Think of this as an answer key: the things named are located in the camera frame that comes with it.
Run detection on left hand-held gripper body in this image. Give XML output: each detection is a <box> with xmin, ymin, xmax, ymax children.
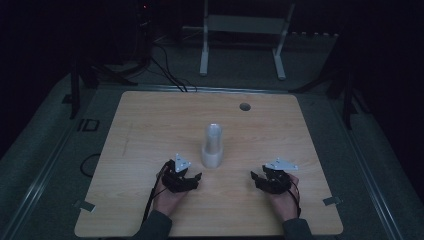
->
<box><xmin>161</xmin><ymin>153</ymin><xmax>193</xmax><ymax>194</ymax></box>

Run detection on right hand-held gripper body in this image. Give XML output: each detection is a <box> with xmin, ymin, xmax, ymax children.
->
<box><xmin>264</xmin><ymin>157</ymin><xmax>299</xmax><ymax>195</ymax></box>

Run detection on person's left hand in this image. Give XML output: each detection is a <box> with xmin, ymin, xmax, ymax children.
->
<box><xmin>153</xmin><ymin>173</ymin><xmax>190</xmax><ymax>218</ymax></box>

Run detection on person's right hand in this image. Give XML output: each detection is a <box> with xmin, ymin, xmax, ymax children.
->
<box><xmin>268</xmin><ymin>173</ymin><xmax>301</xmax><ymax>223</ymax></box>

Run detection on grey tape piece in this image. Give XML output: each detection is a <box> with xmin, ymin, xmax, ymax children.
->
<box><xmin>322</xmin><ymin>196</ymin><xmax>344</xmax><ymax>206</ymax></box>
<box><xmin>73</xmin><ymin>199</ymin><xmax>97</xmax><ymax>213</ymax></box>

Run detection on black metal stand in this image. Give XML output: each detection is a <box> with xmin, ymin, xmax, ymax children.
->
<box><xmin>289</xmin><ymin>31</ymin><xmax>372</xmax><ymax>131</ymax></box>
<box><xmin>62</xmin><ymin>54</ymin><xmax>138</xmax><ymax>120</ymax></box>

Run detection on white metal stand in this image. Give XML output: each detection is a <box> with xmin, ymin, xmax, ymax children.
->
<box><xmin>198</xmin><ymin>0</ymin><xmax>297</xmax><ymax>81</ymax></box>

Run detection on dark equipment with red light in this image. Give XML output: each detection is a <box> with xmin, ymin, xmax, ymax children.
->
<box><xmin>134</xmin><ymin>0</ymin><xmax>156</xmax><ymax>64</ymax></box>

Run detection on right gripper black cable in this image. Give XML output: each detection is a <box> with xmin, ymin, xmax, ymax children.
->
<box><xmin>287</xmin><ymin>174</ymin><xmax>303</xmax><ymax>218</ymax></box>

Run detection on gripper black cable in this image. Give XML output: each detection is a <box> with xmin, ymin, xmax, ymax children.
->
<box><xmin>141</xmin><ymin>161</ymin><xmax>171</xmax><ymax>224</ymax></box>
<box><xmin>287</xmin><ymin>174</ymin><xmax>303</xmax><ymax>218</ymax></box>

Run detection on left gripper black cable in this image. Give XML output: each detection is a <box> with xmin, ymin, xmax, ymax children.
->
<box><xmin>141</xmin><ymin>161</ymin><xmax>171</xmax><ymax>224</ymax></box>

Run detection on metal floor rail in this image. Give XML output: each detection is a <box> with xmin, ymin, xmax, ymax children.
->
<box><xmin>328</xmin><ymin>96</ymin><xmax>406</xmax><ymax>240</ymax></box>
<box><xmin>0</xmin><ymin>123</ymin><xmax>83</xmax><ymax>240</ymax></box>

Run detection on black cable loop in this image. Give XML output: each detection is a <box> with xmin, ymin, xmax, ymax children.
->
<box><xmin>79</xmin><ymin>152</ymin><xmax>102</xmax><ymax>179</ymax></box>

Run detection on black rectangular floor frame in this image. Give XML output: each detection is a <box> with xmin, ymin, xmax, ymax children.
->
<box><xmin>76</xmin><ymin>118</ymin><xmax>101</xmax><ymax>133</ymax></box>

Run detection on black floor cables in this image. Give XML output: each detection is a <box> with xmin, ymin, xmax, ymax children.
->
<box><xmin>146</xmin><ymin>41</ymin><xmax>198</xmax><ymax>93</ymax></box>

